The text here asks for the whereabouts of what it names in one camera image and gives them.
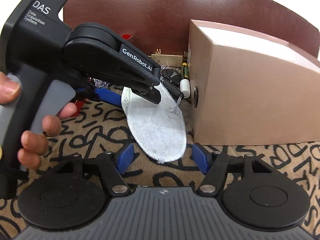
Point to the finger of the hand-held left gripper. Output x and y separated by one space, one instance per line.
107 96
147 93

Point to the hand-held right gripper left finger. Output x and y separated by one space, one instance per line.
125 158

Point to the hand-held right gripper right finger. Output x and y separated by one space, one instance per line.
201 157

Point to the large white felt insole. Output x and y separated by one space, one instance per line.
155 135

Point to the brown cardboard box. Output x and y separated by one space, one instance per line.
250 92

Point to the person's left hand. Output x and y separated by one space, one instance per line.
37 142

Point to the steel wool scrubber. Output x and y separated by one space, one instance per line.
100 82

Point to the black rod with metal hook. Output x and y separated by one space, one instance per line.
172 87

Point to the small wooden box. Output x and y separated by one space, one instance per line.
170 60

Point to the letter print blanket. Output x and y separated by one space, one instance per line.
162 175

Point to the red orange snack packet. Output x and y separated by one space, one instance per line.
127 36

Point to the brown wooden headboard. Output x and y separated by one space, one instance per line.
162 12

